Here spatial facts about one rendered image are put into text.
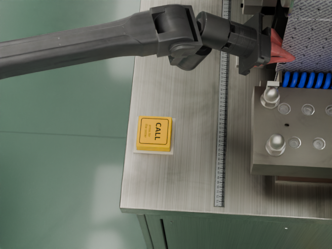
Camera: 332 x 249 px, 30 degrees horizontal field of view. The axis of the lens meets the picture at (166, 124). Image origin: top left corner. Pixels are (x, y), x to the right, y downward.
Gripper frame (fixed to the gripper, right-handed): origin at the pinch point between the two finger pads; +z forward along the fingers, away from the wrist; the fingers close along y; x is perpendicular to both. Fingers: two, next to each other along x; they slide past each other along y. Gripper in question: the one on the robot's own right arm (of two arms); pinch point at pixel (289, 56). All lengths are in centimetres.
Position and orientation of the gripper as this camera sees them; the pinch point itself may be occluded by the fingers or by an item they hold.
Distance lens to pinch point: 118.9
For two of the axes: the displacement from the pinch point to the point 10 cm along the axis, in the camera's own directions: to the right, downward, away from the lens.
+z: 9.0, 2.3, 3.7
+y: -0.7, 9.2, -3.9
